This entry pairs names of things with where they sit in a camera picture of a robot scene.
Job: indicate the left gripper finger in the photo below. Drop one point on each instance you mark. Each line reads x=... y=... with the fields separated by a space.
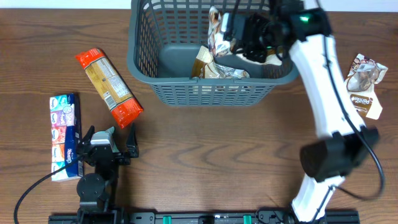
x=131 y=143
x=85 y=141

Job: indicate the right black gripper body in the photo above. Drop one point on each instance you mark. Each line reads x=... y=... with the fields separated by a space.
x=257 y=53

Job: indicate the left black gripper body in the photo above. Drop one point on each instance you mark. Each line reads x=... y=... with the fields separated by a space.
x=109 y=167

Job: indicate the teal snack pack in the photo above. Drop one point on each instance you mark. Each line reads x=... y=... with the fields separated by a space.
x=105 y=133

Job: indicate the Kleenex tissue multipack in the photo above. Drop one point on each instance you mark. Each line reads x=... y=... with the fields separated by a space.
x=66 y=132

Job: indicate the beige Pantree snack pouch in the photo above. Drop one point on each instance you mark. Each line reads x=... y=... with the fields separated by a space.
x=216 y=45

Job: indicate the orange biscuit roll package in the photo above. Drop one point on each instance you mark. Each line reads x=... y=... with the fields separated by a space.
x=119 y=99

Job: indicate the beige cookie snack pouch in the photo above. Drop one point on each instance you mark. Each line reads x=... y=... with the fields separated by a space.
x=364 y=75

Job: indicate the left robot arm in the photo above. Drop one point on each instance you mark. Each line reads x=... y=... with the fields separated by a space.
x=97 y=190

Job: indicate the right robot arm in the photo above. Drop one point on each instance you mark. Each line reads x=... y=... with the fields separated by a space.
x=344 y=141

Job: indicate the grey plastic slotted basket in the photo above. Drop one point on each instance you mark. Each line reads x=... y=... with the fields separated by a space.
x=169 y=50

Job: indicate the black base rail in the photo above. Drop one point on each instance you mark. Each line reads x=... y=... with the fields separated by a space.
x=261 y=216

